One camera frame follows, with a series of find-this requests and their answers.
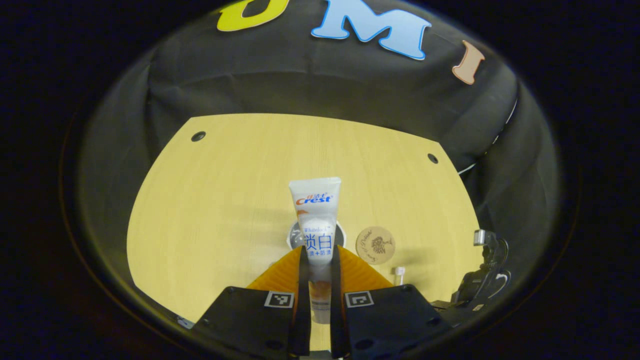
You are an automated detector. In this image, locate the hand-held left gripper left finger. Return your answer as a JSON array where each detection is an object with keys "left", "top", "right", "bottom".
[{"left": 192, "top": 245, "right": 313, "bottom": 358}]

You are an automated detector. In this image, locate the round cork coaster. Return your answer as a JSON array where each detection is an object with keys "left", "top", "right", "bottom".
[{"left": 355, "top": 226, "right": 397, "bottom": 265}]

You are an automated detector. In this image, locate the white cable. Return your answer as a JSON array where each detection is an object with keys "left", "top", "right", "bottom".
[{"left": 456, "top": 97, "right": 519, "bottom": 176}]

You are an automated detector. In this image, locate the black backdrop cloth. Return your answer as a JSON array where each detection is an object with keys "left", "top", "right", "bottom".
[{"left": 75, "top": 0, "right": 561, "bottom": 321}]

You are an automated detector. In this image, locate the beige cup with white rim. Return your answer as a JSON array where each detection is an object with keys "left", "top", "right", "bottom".
[{"left": 286, "top": 221, "right": 347, "bottom": 250}]

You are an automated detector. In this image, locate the white toothpaste tube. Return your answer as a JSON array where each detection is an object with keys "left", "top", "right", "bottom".
[{"left": 288, "top": 176, "right": 342, "bottom": 325}]

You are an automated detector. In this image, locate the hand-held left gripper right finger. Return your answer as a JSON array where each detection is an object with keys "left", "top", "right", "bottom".
[{"left": 329, "top": 245, "right": 453, "bottom": 360}]

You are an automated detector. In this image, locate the wooden desktop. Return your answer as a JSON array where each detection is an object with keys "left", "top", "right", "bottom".
[{"left": 126, "top": 113, "right": 483, "bottom": 351}]

